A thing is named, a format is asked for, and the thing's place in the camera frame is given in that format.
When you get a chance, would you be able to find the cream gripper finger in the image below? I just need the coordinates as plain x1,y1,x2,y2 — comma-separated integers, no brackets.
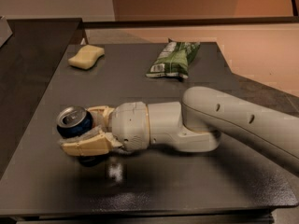
88,105,114,130
59,126,122,157

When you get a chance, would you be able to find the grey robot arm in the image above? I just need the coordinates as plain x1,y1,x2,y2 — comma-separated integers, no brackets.
56,87,299,174

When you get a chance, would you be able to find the grey object at left edge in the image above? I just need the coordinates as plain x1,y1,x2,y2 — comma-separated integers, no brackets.
0,16,12,48

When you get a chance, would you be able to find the green chip bag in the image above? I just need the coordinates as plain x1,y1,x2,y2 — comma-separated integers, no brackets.
146,39,201,79

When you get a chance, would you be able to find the yellow sponge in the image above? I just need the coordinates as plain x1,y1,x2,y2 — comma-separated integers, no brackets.
68,45,105,70

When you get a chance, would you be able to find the blue pepsi can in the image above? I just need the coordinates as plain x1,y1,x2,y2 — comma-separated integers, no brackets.
55,105,104,168

